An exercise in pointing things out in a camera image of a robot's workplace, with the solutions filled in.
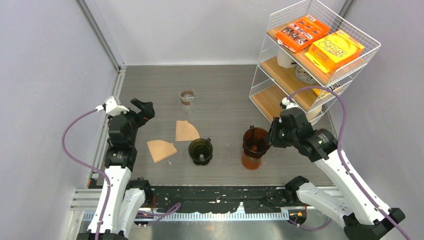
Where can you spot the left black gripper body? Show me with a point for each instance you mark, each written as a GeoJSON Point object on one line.
{"type": "Point", "coordinates": [134, 123]}

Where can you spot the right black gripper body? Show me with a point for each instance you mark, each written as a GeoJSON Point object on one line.
{"type": "Point", "coordinates": [279, 137]}

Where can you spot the amber brown coffee dripper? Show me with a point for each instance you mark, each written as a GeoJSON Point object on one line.
{"type": "Point", "coordinates": [255, 142]}

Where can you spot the brown paper coffee filter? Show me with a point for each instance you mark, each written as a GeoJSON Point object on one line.
{"type": "Point", "coordinates": [185, 131]}

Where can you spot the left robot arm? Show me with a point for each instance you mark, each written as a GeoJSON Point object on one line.
{"type": "Point", "coordinates": [121, 197]}

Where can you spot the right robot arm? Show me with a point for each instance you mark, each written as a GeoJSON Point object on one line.
{"type": "Point", "coordinates": [362, 214]}

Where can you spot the dark green coffee dripper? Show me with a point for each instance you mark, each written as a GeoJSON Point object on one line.
{"type": "Point", "coordinates": [200, 151]}

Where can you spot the clear glass beaker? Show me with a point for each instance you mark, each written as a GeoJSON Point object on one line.
{"type": "Point", "coordinates": [187, 98]}

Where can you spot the orange glass carafe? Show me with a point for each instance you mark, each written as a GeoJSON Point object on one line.
{"type": "Point", "coordinates": [250, 163]}

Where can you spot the white ceramic mug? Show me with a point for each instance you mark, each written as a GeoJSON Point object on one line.
{"type": "Point", "coordinates": [284, 60]}

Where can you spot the yellow snack box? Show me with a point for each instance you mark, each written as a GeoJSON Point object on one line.
{"type": "Point", "coordinates": [334, 51]}

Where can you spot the orange snack box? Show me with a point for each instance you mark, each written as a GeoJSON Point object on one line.
{"type": "Point", "coordinates": [301, 33]}

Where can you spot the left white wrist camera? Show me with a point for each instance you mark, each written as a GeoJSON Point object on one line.
{"type": "Point", "coordinates": [112, 107]}

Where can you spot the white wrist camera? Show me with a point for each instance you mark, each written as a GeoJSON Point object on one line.
{"type": "Point", "coordinates": [287, 103]}
{"type": "Point", "coordinates": [112, 107]}

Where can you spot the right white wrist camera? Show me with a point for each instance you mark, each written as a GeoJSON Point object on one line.
{"type": "Point", "coordinates": [287, 103]}

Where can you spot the white wire shelf rack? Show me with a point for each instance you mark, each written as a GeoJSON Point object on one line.
{"type": "Point", "coordinates": [271, 82]}

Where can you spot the aluminium frame rail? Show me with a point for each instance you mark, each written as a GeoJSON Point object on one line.
{"type": "Point", "coordinates": [86, 200]}

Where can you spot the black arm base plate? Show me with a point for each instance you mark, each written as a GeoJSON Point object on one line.
{"type": "Point", "coordinates": [221, 199]}

